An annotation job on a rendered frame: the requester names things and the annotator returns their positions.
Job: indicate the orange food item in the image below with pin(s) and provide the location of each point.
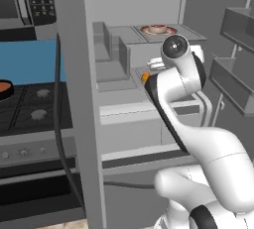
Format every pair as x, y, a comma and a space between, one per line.
144, 77

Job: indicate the grey oven knob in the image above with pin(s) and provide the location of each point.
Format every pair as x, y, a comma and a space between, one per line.
5, 155
43, 149
24, 153

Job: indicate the grey fridge door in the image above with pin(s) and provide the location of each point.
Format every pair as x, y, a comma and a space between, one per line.
79, 74
205, 5

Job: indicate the grey freezer drawer front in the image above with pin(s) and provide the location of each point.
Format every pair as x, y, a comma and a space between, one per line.
129, 206

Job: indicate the black saucepan with marinade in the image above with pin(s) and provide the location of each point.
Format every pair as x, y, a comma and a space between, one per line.
4, 89

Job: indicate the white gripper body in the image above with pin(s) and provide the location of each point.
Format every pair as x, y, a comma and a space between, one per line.
156, 63

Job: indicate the grey fridge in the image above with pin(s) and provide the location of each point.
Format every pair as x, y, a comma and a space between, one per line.
132, 1

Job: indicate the brown steak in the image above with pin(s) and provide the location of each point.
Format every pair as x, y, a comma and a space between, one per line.
156, 28

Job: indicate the black gas hob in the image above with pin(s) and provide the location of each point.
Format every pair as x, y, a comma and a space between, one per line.
36, 107

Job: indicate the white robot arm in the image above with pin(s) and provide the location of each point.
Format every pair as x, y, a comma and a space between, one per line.
211, 160

